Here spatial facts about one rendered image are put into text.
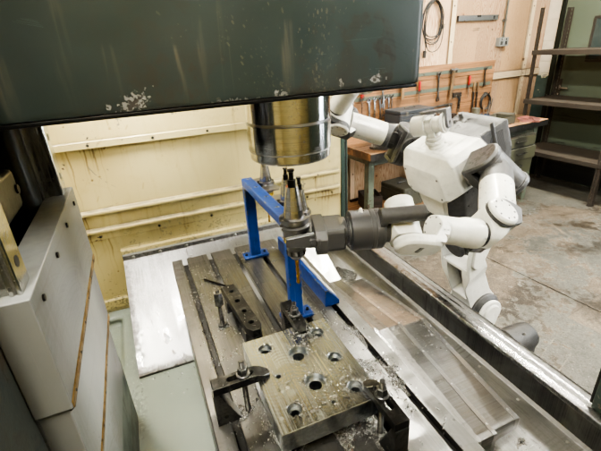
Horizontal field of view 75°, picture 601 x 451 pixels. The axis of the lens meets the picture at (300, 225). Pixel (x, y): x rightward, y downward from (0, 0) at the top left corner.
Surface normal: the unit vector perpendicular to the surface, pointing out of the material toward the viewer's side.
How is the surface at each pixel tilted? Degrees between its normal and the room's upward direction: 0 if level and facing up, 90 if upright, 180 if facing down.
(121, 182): 89
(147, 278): 25
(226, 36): 90
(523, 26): 90
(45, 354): 90
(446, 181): 102
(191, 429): 0
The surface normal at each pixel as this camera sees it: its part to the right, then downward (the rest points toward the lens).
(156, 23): 0.39, 0.36
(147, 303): 0.11, -0.65
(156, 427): -0.05, -0.91
